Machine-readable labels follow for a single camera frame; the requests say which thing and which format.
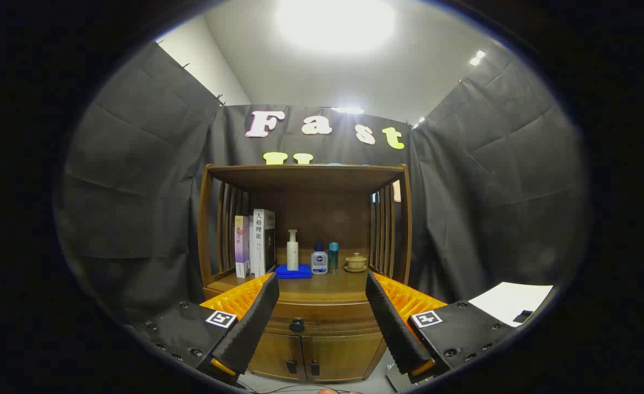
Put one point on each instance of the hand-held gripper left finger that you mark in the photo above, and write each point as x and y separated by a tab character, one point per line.
256	323

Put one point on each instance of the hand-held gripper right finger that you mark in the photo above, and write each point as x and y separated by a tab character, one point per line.
393	323

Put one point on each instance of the black round drawer knob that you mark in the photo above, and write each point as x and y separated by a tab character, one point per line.
296	325

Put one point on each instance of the brown wooden drawer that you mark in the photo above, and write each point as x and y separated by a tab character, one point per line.
327	312

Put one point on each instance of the wooden cabinet door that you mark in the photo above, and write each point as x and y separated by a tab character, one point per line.
275	350
343	353

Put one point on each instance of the brown wooden countertop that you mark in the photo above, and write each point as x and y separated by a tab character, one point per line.
327	285

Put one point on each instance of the brown wooden cabinet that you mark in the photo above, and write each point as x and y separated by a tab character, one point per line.
311	180

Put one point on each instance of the blue folded cloth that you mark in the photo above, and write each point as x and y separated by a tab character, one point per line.
293	272

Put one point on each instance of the beige lidded teacup with saucer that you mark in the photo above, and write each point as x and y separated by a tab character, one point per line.
355	263

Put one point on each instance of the white pump bottle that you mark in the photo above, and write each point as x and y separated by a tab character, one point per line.
292	256

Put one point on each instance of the purple book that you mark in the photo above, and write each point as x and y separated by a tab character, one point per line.
241	246

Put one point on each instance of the white and black book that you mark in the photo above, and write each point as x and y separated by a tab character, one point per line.
260	241

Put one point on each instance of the white bottle with blue cap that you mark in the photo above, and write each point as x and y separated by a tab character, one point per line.
319	262

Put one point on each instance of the teal slim bottle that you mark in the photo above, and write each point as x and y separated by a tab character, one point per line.
333	258

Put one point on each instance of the white flat board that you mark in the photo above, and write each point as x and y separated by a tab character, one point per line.
510	300

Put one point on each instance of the small black object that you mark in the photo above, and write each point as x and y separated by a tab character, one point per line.
522	316

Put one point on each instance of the black backdrop cloth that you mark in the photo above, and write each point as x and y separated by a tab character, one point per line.
135	191

